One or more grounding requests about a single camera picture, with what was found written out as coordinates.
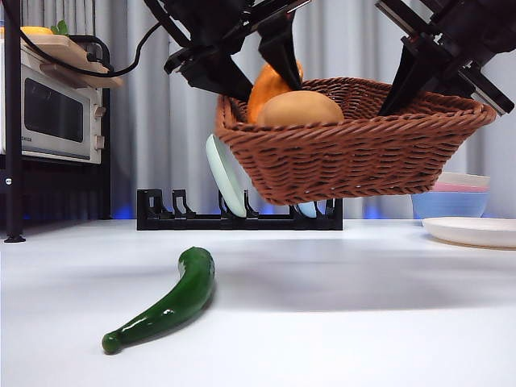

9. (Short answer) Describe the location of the orange toy corn cob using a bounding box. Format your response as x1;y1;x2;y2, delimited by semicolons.
246;59;304;125

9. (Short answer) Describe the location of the tan toy potato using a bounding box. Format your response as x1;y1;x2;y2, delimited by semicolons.
256;90;345;126

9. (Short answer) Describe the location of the brown wicker basket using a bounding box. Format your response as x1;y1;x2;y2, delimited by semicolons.
214;77;497;206

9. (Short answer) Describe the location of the grey curtain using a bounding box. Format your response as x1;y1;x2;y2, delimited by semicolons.
19;0;516;221

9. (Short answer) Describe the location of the pale green plate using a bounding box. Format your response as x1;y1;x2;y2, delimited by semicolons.
205;134;248;218

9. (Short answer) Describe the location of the pink bowl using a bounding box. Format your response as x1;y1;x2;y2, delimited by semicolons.
433;181;490;194

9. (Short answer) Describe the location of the blue bowl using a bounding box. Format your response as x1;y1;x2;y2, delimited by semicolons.
410;191;490;221

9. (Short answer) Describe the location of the black dish rack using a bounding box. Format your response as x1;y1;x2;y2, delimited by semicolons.
135;188;343;231

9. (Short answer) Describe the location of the wooden cutting board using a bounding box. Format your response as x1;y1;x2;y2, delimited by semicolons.
19;35;125;89

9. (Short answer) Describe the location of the cream white plate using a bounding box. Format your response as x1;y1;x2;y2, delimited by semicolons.
422;216;516;250

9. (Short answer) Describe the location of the white toaster oven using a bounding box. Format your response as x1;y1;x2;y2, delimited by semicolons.
0;40;106;165

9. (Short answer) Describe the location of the yellow toy fruit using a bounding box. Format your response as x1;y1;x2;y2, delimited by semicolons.
0;26;56;37

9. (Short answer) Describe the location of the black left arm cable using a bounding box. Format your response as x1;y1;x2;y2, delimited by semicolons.
15;22;162;78

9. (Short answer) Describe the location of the black curved metal rail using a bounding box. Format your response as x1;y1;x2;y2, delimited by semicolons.
68;35;116;80

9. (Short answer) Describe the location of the black shelf frame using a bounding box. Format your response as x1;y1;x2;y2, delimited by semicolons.
0;0;112;244

